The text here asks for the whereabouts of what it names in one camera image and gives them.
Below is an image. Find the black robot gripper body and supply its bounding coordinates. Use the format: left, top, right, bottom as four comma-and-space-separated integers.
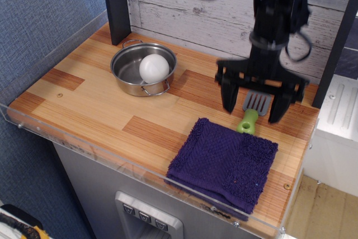
215, 39, 309, 103

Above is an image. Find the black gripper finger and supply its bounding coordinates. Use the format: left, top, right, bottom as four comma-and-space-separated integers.
221, 82, 239, 114
268, 94, 292, 123

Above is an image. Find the green handled grey spatula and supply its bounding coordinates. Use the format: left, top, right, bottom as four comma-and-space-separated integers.
236, 90, 271, 135

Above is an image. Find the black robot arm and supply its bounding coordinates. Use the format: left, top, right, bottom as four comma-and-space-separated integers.
215, 0, 311, 123

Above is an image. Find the purple folded towel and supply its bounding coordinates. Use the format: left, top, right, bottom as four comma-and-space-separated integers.
166, 118, 278, 221

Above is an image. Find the white toy sink unit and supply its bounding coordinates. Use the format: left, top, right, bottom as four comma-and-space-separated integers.
303, 75, 357, 196

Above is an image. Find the white ball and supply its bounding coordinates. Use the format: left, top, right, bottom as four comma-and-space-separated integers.
139, 54, 169, 84

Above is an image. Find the small stainless steel pot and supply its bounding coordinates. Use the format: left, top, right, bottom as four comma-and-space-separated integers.
110, 40, 177, 97

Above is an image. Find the silver dispenser button panel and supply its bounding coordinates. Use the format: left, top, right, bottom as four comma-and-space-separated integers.
115, 191, 184, 238

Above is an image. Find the grey toy fridge cabinet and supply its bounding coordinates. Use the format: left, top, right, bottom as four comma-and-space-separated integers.
51, 140, 280, 239

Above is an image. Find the dark right upright post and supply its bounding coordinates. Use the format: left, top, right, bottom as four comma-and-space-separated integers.
312, 0, 357, 109

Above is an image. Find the clear acrylic guard rail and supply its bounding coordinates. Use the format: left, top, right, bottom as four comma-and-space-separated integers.
0, 9, 320, 237

